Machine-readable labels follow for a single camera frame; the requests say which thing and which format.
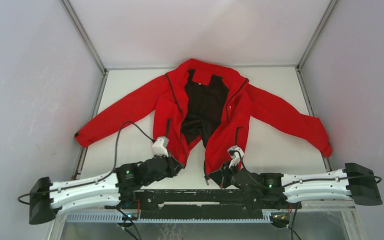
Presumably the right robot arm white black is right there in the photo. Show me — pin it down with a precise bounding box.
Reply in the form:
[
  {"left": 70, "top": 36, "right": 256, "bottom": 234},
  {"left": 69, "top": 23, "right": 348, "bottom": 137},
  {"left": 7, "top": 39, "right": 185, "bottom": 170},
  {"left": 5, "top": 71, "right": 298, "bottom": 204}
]
[{"left": 204, "top": 162, "right": 383, "bottom": 208}]

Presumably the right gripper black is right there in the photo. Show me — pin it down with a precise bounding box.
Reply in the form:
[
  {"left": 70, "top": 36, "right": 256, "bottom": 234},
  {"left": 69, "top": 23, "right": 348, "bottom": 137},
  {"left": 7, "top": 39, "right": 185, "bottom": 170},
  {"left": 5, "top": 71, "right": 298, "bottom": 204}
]
[{"left": 209, "top": 159, "right": 241, "bottom": 189}]

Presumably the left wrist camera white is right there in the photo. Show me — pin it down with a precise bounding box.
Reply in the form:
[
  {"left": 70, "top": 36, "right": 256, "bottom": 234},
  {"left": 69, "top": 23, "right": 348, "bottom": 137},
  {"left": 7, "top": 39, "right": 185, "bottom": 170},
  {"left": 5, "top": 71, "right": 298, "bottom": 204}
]
[{"left": 151, "top": 136, "right": 170, "bottom": 157}]

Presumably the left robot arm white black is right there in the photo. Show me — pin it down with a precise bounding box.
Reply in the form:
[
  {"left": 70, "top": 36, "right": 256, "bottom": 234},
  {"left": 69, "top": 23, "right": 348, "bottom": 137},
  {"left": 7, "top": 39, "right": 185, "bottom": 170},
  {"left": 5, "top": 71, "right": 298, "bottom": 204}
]
[{"left": 28, "top": 155, "right": 184, "bottom": 225}]

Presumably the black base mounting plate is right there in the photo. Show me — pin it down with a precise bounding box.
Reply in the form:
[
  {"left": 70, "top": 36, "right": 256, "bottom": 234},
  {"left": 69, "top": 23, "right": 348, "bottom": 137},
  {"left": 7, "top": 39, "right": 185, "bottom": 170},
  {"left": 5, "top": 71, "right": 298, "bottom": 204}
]
[{"left": 118, "top": 189, "right": 297, "bottom": 219}]

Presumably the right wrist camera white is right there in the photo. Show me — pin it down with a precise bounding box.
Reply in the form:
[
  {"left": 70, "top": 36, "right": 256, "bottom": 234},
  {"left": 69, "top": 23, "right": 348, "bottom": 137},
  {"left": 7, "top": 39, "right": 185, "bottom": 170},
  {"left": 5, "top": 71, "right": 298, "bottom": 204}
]
[{"left": 227, "top": 145, "right": 245, "bottom": 169}]

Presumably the red jacket black lining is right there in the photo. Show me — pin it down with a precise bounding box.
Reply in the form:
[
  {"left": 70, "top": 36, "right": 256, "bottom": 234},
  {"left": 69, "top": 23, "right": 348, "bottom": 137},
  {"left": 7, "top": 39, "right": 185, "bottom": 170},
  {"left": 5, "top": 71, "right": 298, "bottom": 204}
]
[{"left": 74, "top": 59, "right": 333, "bottom": 176}]

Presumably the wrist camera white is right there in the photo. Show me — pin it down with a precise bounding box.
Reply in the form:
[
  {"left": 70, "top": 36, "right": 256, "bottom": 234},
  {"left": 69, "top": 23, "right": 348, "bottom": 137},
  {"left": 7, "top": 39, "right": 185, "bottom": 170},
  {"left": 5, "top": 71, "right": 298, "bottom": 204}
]
[
  {"left": 151, "top": 136, "right": 170, "bottom": 157},
  {"left": 227, "top": 145, "right": 245, "bottom": 169}
]

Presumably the left camera black cable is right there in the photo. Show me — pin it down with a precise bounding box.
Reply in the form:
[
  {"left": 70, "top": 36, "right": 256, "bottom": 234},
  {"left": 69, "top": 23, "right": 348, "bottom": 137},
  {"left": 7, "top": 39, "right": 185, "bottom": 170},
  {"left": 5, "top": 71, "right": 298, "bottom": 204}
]
[{"left": 17, "top": 121, "right": 156, "bottom": 206}]

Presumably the white slotted cable duct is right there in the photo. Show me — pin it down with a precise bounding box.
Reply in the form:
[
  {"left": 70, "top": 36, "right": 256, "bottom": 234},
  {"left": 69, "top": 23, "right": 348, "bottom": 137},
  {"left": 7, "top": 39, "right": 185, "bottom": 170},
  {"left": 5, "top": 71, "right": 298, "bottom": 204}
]
[{"left": 65, "top": 211, "right": 276, "bottom": 224}]

